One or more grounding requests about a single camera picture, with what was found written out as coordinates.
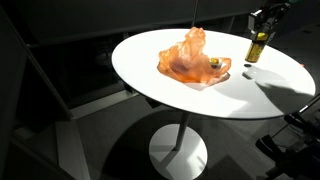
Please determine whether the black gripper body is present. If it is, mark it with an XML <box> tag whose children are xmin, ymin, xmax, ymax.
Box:
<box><xmin>248</xmin><ymin>3</ymin><xmax>292</xmax><ymax>33</ymax></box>

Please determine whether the small yellow white container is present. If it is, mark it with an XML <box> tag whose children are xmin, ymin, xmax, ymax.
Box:
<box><xmin>209</xmin><ymin>57</ymin><xmax>223</xmax><ymax>70</ymax></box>

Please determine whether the thin dark vertical pole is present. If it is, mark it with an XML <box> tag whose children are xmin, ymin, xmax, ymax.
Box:
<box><xmin>191</xmin><ymin>0</ymin><xmax>200</xmax><ymax>29</ymax></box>

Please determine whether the orange plastic bag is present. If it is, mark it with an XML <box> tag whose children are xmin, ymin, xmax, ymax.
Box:
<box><xmin>157</xmin><ymin>26</ymin><xmax>233</xmax><ymax>84</ymax></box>

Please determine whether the black tripod stand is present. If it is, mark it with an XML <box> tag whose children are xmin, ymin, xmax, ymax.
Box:
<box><xmin>254</xmin><ymin>94</ymin><xmax>320</xmax><ymax>180</ymax></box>

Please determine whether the dark metal railing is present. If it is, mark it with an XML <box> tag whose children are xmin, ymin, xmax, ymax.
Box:
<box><xmin>0</xmin><ymin>4</ymin><xmax>74</xmax><ymax>122</ymax></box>

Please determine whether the white table pedestal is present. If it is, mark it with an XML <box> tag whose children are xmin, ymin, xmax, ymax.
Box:
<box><xmin>148</xmin><ymin>111</ymin><xmax>208</xmax><ymax>180</ymax></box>

